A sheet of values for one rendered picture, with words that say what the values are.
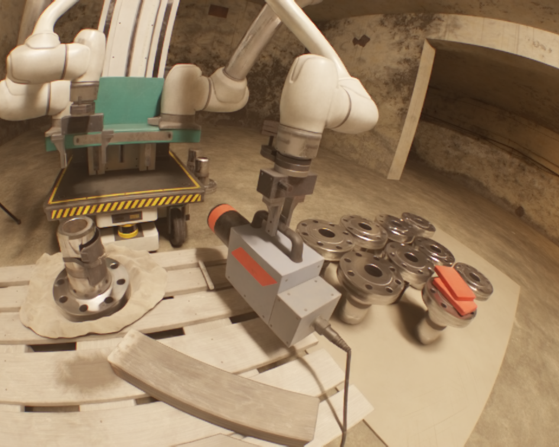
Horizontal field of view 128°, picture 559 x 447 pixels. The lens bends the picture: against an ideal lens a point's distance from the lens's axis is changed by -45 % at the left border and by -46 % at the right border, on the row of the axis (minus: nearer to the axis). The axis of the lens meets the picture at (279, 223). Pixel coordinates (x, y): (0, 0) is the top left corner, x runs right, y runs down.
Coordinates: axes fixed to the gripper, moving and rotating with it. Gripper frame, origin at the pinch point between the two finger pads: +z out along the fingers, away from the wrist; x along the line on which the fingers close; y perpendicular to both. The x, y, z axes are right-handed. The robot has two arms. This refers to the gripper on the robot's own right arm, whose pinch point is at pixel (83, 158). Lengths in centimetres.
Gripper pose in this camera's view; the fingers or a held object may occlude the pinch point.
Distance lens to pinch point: 84.2
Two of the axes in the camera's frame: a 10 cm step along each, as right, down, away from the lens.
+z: -2.0, 8.7, 4.6
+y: -5.7, -4.8, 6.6
